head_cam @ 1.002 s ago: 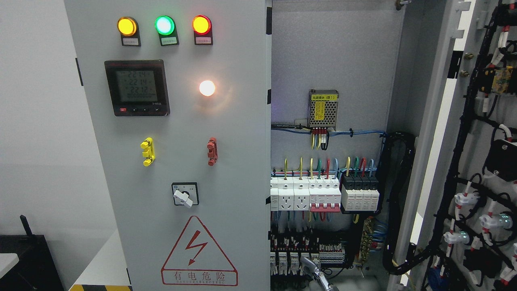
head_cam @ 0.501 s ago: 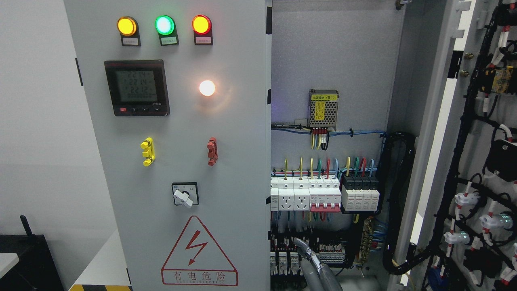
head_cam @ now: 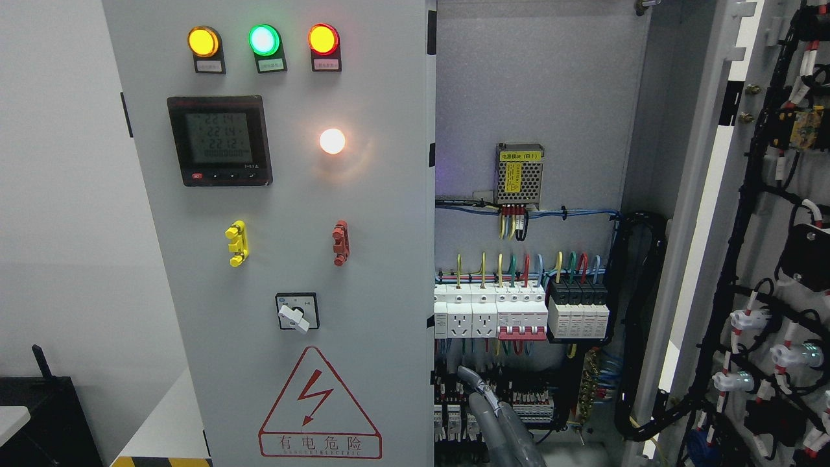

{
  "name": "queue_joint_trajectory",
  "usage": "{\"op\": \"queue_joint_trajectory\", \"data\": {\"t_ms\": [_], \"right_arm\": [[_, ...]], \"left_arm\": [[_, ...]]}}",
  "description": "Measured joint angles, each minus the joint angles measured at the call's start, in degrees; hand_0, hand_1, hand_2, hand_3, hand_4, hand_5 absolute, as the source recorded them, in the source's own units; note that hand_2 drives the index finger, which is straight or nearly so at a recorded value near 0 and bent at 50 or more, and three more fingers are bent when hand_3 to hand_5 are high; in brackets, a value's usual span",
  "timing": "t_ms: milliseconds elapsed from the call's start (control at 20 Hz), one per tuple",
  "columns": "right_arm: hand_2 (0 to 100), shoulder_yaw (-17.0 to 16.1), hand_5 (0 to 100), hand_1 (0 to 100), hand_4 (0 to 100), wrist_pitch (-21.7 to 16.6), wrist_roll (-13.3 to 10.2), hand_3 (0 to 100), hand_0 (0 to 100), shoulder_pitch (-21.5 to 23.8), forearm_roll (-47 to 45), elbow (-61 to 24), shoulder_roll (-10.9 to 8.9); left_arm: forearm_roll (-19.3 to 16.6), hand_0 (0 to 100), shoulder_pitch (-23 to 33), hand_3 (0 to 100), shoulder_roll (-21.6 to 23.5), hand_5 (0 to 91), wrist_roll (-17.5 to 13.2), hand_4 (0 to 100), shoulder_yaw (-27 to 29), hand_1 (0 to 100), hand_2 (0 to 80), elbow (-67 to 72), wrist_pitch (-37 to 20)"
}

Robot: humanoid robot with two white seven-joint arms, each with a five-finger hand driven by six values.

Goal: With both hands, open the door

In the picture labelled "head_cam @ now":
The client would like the metal mesh power supply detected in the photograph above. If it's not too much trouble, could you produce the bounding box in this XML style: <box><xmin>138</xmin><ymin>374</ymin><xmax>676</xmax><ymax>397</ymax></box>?
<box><xmin>494</xmin><ymin>143</ymin><xmax>545</xmax><ymax>206</ymax></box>

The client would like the red indicator light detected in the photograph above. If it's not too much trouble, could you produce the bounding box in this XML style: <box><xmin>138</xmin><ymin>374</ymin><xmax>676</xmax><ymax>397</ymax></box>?
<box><xmin>307</xmin><ymin>23</ymin><xmax>343</xmax><ymax>72</ymax></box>

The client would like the white socket breaker row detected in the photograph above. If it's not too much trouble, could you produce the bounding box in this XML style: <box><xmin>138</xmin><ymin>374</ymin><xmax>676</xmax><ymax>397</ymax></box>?
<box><xmin>433</xmin><ymin>283</ymin><xmax>548</xmax><ymax>342</ymax></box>

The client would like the yellow test terminal block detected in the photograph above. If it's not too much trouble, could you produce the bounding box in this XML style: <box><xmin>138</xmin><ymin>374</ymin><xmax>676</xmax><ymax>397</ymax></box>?
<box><xmin>225</xmin><ymin>219</ymin><xmax>250</xmax><ymax>268</ymax></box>

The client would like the red test terminal block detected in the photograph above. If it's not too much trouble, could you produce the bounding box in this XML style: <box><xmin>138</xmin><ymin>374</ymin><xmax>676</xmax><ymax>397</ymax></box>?
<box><xmin>332</xmin><ymin>219</ymin><xmax>350</xmax><ymax>267</ymax></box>

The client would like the green indicator light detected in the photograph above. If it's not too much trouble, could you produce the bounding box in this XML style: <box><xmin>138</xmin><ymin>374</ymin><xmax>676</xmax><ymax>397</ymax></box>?
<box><xmin>247</xmin><ymin>23</ymin><xmax>287</xmax><ymax>73</ymax></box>

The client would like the black box with antenna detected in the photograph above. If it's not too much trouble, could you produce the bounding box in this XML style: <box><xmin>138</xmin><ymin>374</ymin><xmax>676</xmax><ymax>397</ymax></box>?
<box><xmin>1</xmin><ymin>344</ymin><xmax>102</xmax><ymax>466</ymax></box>

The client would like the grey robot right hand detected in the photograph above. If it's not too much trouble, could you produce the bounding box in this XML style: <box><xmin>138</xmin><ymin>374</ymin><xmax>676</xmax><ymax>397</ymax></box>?
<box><xmin>457</xmin><ymin>366</ymin><xmax>546</xmax><ymax>466</ymax></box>

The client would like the lower relay terminal row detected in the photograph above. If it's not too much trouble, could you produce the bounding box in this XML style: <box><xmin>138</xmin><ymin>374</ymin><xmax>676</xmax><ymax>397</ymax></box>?
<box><xmin>430</xmin><ymin>367</ymin><xmax>554</xmax><ymax>448</ymax></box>

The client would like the grey cabinet door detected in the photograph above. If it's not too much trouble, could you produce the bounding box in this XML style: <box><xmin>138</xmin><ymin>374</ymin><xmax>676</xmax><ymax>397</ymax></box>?
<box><xmin>102</xmin><ymin>1</ymin><xmax>435</xmax><ymax>466</ymax></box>
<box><xmin>615</xmin><ymin>1</ymin><xmax>828</xmax><ymax>466</ymax></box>

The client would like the black digital power meter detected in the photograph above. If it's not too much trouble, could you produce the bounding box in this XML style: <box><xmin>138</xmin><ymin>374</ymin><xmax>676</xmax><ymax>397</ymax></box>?
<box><xmin>167</xmin><ymin>95</ymin><xmax>273</xmax><ymax>187</ymax></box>

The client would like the red electric hazard sticker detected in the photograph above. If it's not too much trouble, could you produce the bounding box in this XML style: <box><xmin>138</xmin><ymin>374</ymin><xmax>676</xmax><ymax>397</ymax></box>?
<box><xmin>259</xmin><ymin>346</ymin><xmax>383</xmax><ymax>459</ymax></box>

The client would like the black right wire harness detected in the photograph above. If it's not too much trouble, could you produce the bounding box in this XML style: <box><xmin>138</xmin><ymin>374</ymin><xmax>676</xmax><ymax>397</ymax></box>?
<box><xmin>610</xmin><ymin>210</ymin><xmax>698</xmax><ymax>443</ymax></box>

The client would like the black white surge protector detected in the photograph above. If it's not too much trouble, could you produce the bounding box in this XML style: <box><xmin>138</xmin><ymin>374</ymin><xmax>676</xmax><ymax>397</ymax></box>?
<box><xmin>547</xmin><ymin>280</ymin><xmax>610</xmax><ymax>342</ymax></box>

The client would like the yellow indicator light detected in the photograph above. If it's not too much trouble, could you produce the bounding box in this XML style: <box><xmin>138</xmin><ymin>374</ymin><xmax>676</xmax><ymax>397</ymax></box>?
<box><xmin>187</xmin><ymin>25</ymin><xmax>226</xmax><ymax>74</ymax></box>

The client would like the white glowing indicator light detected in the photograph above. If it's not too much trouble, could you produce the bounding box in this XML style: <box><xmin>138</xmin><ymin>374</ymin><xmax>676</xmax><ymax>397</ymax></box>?
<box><xmin>319</xmin><ymin>128</ymin><xmax>346</xmax><ymax>156</ymax></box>

